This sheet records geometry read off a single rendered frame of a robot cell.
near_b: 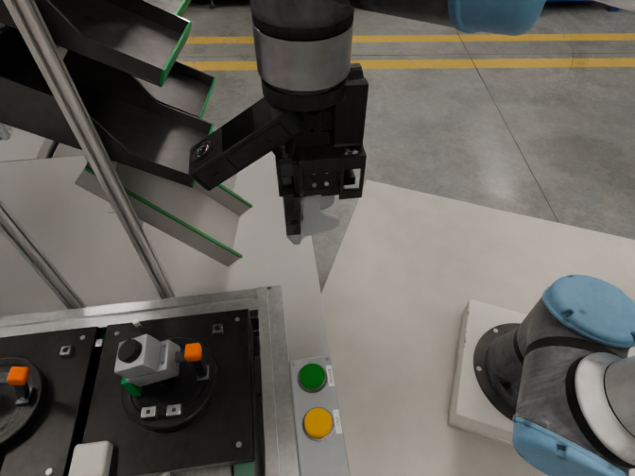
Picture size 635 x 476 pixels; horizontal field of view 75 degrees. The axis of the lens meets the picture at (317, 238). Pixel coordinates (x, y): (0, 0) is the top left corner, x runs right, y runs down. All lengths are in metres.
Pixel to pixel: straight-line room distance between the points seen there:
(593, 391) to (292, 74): 0.43
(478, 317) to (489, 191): 1.73
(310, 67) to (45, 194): 1.04
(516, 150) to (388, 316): 2.15
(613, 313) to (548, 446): 0.20
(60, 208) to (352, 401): 0.85
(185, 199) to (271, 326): 0.28
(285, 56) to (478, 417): 0.62
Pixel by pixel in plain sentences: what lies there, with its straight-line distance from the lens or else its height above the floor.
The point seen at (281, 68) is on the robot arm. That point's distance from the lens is 0.33.
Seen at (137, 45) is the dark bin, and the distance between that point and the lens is 0.61.
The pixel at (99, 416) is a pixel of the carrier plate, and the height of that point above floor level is 0.97.
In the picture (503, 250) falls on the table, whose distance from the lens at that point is 1.05.
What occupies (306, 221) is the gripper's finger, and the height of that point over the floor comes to 1.28.
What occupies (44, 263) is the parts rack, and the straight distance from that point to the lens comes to 0.82.
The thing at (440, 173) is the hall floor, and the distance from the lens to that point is 2.56.
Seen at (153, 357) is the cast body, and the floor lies 1.08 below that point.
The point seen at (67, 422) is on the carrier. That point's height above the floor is 0.97.
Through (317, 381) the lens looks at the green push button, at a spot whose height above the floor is 0.97.
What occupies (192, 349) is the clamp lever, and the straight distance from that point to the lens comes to 0.61.
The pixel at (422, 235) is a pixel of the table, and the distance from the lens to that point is 1.02.
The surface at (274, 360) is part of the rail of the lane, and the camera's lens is 0.72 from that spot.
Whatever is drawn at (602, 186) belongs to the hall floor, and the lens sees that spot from 2.87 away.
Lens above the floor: 1.61
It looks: 50 degrees down
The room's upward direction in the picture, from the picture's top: straight up
